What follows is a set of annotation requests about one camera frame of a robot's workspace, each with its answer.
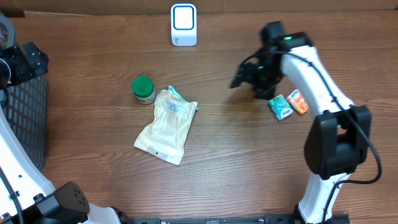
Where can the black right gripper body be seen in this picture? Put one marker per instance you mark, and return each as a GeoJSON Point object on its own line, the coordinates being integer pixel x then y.
{"type": "Point", "coordinates": [265, 78]}

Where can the teal tissue pack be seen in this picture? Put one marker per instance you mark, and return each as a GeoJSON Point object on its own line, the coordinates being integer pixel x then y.
{"type": "Point", "coordinates": [280, 107]}

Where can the orange tissue pack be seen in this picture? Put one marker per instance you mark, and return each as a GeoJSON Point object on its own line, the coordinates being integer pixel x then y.
{"type": "Point", "coordinates": [298, 102]}

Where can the beige paper pouch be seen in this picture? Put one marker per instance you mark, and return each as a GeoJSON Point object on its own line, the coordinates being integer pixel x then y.
{"type": "Point", "coordinates": [165, 137]}

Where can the green lid jar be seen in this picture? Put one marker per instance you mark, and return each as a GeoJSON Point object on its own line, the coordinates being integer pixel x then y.
{"type": "Point", "coordinates": [143, 88]}

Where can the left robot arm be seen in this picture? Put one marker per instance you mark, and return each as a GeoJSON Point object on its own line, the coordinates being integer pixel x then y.
{"type": "Point", "coordinates": [27, 196]}

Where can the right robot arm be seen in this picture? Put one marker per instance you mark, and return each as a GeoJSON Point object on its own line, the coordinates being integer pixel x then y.
{"type": "Point", "coordinates": [338, 140]}

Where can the white barcode scanner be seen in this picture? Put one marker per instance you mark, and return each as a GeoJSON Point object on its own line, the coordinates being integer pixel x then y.
{"type": "Point", "coordinates": [183, 23]}

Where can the teal packet under pouch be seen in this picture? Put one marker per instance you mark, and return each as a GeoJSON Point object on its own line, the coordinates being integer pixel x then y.
{"type": "Point", "coordinates": [173, 90]}

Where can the grey plastic basket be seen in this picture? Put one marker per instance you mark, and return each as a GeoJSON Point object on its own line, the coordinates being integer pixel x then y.
{"type": "Point", "coordinates": [24, 92]}

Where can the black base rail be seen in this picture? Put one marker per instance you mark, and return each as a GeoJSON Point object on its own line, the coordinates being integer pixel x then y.
{"type": "Point", "coordinates": [217, 220]}

